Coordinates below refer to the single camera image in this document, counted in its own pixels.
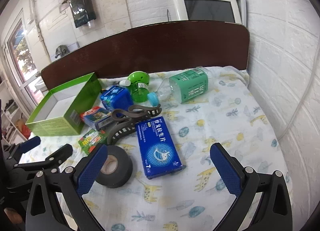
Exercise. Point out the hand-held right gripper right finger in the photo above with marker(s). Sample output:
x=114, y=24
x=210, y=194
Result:
x=225, y=171

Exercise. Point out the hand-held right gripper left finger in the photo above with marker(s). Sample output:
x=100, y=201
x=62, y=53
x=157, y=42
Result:
x=92, y=171

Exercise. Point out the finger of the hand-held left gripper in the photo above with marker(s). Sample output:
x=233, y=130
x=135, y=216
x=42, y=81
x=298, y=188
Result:
x=61, y=152
x=30, y=144

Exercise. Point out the green cardboard box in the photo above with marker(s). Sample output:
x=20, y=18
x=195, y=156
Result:
x=57, y=126

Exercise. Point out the red and blue card pack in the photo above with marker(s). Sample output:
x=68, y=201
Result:
x=96, y=116

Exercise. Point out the blue small pack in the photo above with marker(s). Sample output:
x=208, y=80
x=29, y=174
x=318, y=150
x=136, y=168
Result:
x=115, y=97

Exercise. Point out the plastic bottle with green label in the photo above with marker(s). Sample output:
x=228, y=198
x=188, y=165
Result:
x=190, y=86

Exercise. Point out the red bag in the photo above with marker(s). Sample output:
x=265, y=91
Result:
x=24, y=131

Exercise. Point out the white shelf unit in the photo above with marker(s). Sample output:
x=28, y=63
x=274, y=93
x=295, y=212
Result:
x=11, y=121

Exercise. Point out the black tape roll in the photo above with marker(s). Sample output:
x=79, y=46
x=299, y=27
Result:
x=122, y=171

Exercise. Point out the small green packet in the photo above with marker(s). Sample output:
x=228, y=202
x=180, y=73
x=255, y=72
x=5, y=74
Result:
x=90, y=140

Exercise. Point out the printed bed sheet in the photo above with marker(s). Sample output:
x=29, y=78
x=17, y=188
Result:
x=225, y=121

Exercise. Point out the white sink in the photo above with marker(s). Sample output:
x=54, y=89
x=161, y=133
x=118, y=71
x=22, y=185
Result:
x=40, y=85

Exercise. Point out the blue medicine box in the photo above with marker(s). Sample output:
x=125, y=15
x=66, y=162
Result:
x=160, y=146

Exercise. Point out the window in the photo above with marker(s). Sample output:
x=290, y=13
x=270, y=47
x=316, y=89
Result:
x=22, y=53

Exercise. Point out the small white bottle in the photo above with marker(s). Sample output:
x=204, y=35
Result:
x=124, y=83

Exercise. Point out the metal faucet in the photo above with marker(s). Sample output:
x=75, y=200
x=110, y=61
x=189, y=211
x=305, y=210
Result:
x=61, y=50

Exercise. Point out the green mosquito repellent device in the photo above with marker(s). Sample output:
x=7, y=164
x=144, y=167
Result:
x=138, y=78

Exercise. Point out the dark wooden headboard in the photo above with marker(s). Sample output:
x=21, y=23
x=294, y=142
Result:
x=162, y=51

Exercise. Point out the dark wall dispenser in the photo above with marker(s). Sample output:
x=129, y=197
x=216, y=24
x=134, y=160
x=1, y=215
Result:
x=82, y=9

